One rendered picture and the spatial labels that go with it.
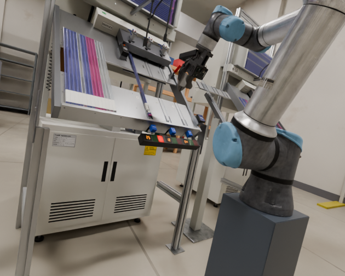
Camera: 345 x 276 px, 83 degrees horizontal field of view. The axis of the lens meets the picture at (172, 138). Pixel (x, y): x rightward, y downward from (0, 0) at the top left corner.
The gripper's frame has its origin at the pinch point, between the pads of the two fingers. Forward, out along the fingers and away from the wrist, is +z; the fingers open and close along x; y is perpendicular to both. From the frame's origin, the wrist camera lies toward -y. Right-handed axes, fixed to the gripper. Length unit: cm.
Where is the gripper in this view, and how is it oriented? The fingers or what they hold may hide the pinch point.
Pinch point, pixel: (179, 87)
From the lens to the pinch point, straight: 94.9
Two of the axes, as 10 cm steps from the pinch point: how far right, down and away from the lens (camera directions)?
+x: 7.8, 1.0, 6.2
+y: 4.4, 6.3, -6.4
